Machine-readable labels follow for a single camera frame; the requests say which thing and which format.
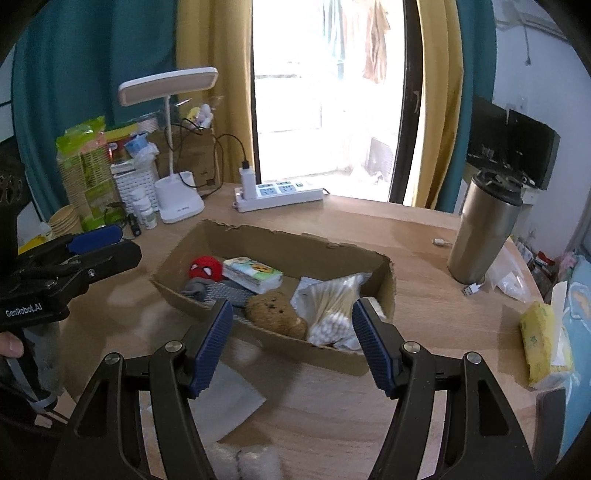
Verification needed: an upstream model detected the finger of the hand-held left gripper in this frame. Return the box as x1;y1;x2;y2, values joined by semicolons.
60;239;142;297
44;224;124;254

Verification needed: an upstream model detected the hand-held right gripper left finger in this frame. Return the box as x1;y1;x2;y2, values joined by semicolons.
48;299;234;480

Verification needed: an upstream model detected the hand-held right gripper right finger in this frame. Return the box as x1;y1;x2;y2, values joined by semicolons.
352;298;536;480

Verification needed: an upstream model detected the white paper towel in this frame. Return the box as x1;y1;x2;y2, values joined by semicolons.
196;362;267;438

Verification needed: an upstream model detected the bag of cotton swabs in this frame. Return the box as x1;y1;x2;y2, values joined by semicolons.
305;272;373;350

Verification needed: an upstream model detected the grey fabric item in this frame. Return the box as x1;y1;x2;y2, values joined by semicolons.
181;278;251;320

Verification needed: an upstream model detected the brown plush bear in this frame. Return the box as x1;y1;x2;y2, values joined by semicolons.
245;290;309;340

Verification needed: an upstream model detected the brown cardboard box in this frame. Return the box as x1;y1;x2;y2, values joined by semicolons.
150;219;399;377

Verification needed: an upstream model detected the red spider plush ball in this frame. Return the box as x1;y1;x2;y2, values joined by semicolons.
188;256;225;280

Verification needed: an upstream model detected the printed pocket tissue pack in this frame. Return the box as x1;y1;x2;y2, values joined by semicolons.
222;257;284;295

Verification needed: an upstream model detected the person's left hand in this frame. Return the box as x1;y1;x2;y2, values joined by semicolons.
0;331;25;359

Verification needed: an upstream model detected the stack of beige bowls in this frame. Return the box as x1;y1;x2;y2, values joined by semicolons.
48;205;82;241

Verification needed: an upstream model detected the green snack packet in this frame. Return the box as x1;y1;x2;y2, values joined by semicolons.
56;115;122;232

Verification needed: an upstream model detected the white woven basket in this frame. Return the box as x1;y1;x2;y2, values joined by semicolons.
111;161;160;213

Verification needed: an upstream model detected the white desk lamp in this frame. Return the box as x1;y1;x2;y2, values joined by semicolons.
119;67;219;225

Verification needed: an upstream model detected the red and yellow can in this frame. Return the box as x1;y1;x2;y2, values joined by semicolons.
105;122;140;163

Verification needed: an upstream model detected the white fuzzy plush item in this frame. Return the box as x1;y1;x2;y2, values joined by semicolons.
205;444;283;480

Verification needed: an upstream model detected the brown storage carton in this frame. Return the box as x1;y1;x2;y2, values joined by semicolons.
154;128;223;186

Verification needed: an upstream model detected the clear plastic bag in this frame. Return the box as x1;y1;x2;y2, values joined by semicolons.
487;257;533;304

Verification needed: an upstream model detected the teal curtain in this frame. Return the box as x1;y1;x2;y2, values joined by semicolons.
436;0;498;216
11;0;182;223

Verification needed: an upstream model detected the small yellow white plush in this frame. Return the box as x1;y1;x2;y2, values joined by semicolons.
187;104;216;130

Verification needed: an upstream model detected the steel tumbler with black lid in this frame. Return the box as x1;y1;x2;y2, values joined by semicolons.
447;168;525;285

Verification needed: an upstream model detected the yellow tissue pack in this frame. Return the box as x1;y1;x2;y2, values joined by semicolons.
519;281;576;391

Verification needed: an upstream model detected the white power strip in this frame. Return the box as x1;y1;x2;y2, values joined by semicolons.
234;180;324;213

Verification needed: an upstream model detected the grey balcony appliance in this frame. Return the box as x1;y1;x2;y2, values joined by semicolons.
367;137;394;175

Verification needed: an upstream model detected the blue printed blanket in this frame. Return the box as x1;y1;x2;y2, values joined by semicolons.
551;258;591;462

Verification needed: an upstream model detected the white computer desk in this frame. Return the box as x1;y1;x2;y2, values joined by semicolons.
510;187;542;241

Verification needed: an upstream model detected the yellow curtain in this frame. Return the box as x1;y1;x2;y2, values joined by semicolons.
412;0;465;212
175;0;257;186

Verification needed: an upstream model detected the black monitor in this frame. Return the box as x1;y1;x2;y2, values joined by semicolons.
466;95;509;172

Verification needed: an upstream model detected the hanging brown shirt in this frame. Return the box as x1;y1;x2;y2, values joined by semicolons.
362;0;391;84

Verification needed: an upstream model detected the hanging blue-grey shirt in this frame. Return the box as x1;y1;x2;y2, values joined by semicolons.
323;0;347;64

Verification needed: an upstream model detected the black looped cord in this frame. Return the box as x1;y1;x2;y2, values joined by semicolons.
104;203;128;227

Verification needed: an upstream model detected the black charger cable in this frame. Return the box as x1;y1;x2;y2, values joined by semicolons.
178;124;253;195

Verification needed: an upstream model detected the black door frame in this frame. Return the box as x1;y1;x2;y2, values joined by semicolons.
388;0;424;205

